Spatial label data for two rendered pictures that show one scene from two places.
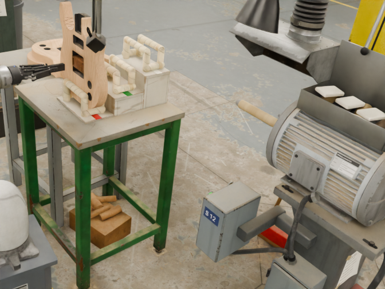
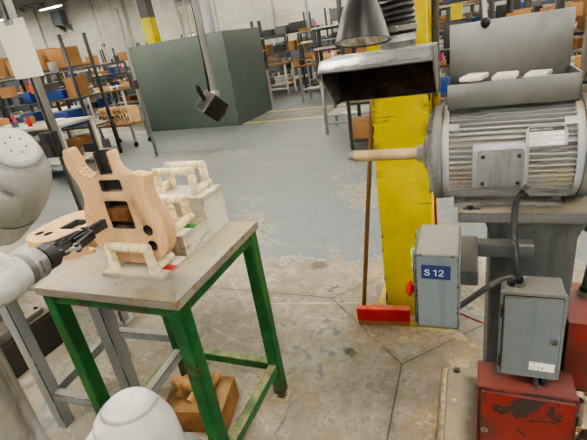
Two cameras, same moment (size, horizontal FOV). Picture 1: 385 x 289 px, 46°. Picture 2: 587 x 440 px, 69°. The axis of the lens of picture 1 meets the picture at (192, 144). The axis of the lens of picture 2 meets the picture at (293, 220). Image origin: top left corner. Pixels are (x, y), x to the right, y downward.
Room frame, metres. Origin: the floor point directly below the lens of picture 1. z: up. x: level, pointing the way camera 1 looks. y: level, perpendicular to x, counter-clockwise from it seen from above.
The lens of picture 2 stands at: (0.38, 0.47, 1.61)
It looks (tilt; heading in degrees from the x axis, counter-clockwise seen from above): 23 degrees down; 340
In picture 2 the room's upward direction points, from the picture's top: 9 degrees counter-clockwise
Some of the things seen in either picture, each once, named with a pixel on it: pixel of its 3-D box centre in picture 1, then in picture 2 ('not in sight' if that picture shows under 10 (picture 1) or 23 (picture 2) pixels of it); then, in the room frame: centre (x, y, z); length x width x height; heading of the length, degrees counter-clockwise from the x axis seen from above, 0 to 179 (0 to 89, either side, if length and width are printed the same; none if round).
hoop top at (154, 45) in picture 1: (150, 43); (184, 165); (2.11, 0.27, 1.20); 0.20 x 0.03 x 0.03; 45
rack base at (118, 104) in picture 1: (113, 92); (168, 236); (1.97, 0.41, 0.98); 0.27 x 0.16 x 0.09; 46
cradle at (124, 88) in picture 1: (125, 88); (183, 221); (1.90, 0.34, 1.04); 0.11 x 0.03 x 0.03; 136
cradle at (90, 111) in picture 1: (94, 110); (162, 262); (1.79, 0.46, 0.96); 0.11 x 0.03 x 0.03; 136
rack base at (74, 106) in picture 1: (84, 106); (145, 265); (1.86, 0.52, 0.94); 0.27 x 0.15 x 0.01; 46
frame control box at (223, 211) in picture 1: (247, 237); (468, 280); (1.08, -0.21, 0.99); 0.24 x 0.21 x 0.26; 46
